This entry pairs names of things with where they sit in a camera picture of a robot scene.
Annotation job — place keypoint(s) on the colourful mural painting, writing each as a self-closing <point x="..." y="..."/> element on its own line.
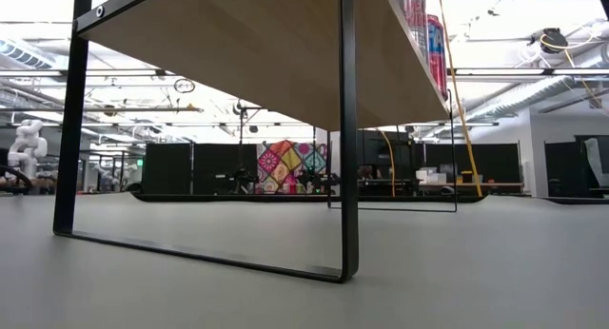
<point x="285" y="167"/>

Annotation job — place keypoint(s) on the black partition panel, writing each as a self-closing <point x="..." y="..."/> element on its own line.
<point x="166" y="169"/>
<point x="566" y="169"/>
<point x="495" y="162"/>

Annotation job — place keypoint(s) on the white box stack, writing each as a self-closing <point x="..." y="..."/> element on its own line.
<point x="430" y="177"/>

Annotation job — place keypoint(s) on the black aluminium table frame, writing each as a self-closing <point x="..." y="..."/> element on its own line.
<point x="214" y="198"/>

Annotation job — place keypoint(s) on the wooden shelf with black frame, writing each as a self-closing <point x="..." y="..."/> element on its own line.
<point x="266" y="48"/>

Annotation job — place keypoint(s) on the white Celsius Peach Vibe can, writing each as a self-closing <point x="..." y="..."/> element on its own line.
<point x="418" y="15"/>

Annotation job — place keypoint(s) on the red Fanta soda can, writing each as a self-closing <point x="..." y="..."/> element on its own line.
<point x="437" y="53"/>

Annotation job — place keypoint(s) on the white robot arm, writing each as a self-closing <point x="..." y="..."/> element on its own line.
<point x="107" y="174"/>

